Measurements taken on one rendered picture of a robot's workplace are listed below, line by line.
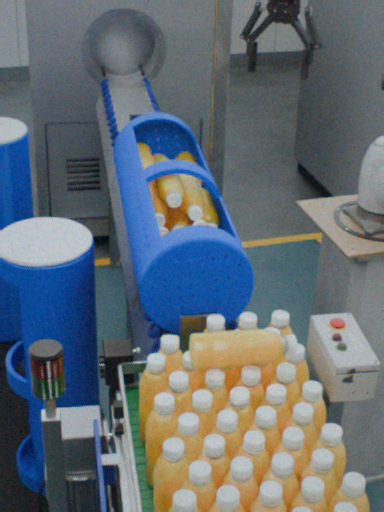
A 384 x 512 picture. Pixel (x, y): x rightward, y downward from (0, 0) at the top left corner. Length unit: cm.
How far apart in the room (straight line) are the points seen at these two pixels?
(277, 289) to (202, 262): 215
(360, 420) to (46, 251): 125
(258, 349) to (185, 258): 38
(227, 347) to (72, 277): 73
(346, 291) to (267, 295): 152
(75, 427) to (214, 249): 53
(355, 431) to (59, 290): 119
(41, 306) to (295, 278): 214
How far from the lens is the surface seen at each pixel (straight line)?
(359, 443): 292
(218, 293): 199
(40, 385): 151
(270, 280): 414
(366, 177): 246
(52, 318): 229
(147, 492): 171
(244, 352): 164
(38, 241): 231
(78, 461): 195
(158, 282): 194
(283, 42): 760
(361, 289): 250
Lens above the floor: 214
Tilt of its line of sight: 30 degrees down
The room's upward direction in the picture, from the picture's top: 2 degrees clockwise
